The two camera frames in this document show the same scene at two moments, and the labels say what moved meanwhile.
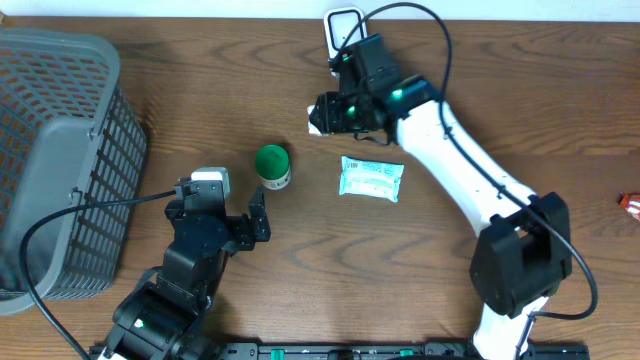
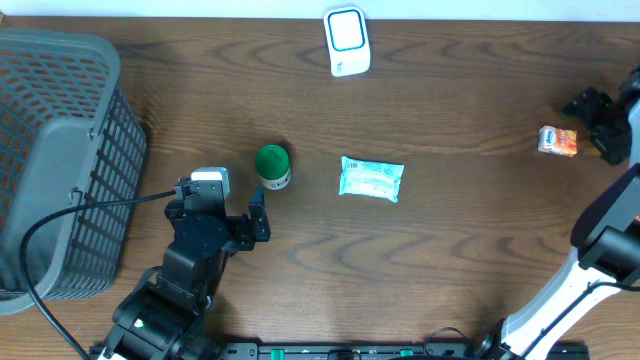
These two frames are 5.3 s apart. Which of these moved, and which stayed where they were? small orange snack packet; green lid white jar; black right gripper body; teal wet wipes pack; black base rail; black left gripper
Moved: black right gripper body; small orange snack packet
Stayed: teal wet wipes pack; black base rail; green lid white jar; black left gripper
